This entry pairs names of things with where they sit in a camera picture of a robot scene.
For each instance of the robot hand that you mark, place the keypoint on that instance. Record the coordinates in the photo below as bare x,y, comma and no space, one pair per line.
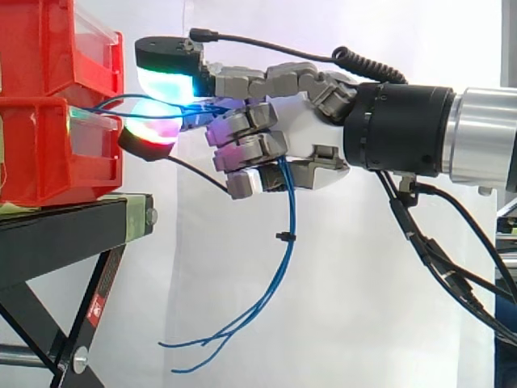
299,117

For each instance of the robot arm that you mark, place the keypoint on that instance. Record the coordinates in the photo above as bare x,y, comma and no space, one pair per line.
428,129

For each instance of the metal frame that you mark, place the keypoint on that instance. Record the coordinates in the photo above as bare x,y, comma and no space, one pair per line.
507,226

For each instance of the black stand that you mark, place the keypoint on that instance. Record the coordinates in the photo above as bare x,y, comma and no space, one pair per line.
60,262

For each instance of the red bin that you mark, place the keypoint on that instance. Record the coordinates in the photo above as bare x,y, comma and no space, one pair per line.
52,44
52,153

